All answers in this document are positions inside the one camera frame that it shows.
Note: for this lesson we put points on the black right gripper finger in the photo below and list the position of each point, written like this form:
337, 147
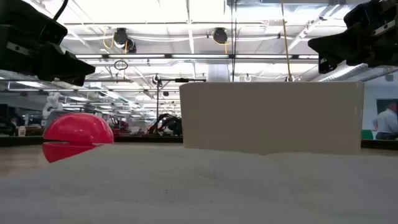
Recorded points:
332, 46

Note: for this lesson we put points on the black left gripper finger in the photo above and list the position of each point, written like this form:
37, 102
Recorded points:
71, 70

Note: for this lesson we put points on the red plastic toy produce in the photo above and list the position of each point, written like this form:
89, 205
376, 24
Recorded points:
77, 129

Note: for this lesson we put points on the white plastic container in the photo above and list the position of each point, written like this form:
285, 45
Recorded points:
270, 118

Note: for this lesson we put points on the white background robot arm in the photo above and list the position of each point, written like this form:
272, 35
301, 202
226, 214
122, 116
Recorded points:
51, 101

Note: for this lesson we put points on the black background robot arm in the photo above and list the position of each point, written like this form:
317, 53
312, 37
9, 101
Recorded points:
169, 123

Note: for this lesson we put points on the gray cart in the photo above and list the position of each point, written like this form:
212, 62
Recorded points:
59, 114

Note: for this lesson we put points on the red machine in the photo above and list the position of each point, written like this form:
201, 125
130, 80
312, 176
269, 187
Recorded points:
121, 127

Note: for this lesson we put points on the white cup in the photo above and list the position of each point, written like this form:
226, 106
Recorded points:
21, 131

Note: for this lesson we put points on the person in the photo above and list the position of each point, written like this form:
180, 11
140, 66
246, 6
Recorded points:
387, 123

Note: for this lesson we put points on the black boom stand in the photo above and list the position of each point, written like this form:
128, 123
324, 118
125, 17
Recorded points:
157, 99

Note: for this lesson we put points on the green board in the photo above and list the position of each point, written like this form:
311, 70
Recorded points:
367, 134

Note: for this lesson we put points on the white mesh cloth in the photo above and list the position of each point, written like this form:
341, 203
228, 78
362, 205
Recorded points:
199, 193

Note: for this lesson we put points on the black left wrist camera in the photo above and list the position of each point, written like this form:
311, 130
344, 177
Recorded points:
28, 18

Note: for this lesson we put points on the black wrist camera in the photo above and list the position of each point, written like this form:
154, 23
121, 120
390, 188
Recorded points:
357, 15
28, 18

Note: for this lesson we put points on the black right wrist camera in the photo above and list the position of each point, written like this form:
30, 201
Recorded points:
357, 15

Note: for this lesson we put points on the black table side rail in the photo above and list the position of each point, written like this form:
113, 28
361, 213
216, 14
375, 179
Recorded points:
18, 140

